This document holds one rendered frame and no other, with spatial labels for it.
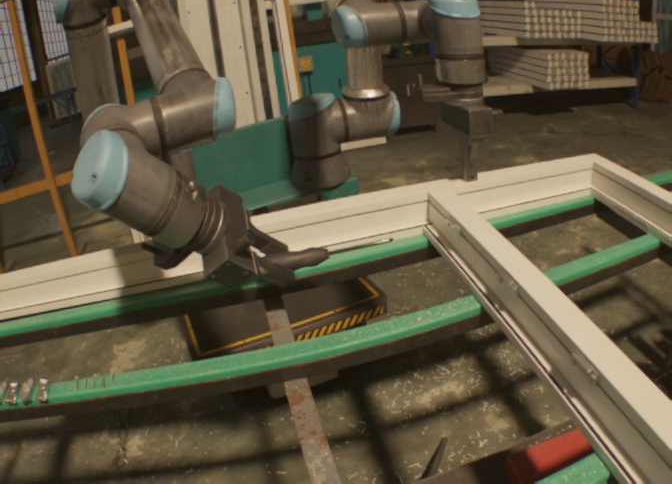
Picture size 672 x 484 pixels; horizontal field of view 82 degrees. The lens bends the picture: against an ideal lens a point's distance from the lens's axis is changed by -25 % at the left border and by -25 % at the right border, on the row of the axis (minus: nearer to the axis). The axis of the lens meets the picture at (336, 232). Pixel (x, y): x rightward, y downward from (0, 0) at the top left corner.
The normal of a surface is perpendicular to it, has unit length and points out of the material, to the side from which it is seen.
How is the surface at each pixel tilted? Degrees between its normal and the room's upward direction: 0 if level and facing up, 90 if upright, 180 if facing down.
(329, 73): 90
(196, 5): 90
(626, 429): 90
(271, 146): 90
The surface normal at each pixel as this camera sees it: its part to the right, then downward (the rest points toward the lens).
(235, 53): 0.41, 0.36
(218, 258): -0.59, -0.36
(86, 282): 0.21, 0.41
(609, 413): -0.97, 0.20
